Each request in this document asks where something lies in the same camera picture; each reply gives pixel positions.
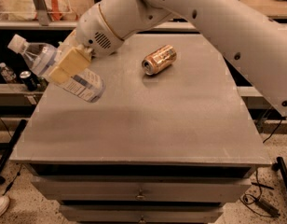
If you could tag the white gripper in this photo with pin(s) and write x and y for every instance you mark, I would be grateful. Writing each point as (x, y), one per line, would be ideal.
(94, 32)

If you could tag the blue label plastic water bottle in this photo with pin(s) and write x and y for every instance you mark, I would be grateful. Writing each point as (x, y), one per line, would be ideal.
(41, 59)

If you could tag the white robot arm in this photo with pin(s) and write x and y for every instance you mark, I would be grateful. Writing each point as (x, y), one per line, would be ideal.
(254, 44)

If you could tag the small water bottle on shelf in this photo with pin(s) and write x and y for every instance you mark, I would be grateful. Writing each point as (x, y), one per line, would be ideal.
(8, 74)

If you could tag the green can on shelf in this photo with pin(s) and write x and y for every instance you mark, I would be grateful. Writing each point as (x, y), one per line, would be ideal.
(43, 83)

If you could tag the dark can on shelf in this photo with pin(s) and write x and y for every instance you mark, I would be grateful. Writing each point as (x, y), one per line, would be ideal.
(28, 80)

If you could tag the gold soda can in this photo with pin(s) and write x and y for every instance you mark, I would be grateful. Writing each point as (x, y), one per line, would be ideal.
(159, 60)

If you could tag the black stand leg left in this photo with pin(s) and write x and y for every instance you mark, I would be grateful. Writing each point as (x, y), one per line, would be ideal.
(7, 148)

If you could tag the black stand leg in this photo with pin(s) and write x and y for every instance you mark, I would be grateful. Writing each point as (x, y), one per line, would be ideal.
(7, 148)
(279, 165)

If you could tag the grey drawer cabinet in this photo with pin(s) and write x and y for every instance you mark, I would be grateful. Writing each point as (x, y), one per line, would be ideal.
(170, 148)

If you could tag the white shoe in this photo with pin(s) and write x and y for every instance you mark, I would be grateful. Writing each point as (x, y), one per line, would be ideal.
(4, 204)

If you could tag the black stand leg right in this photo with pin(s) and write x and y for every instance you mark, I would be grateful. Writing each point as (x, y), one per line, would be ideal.
(279, 165)

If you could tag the metal bracket left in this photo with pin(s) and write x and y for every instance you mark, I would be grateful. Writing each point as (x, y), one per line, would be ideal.
(42, 12)

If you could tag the black power adapter with cable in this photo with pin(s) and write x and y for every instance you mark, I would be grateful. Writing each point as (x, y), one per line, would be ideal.
(249, 200)

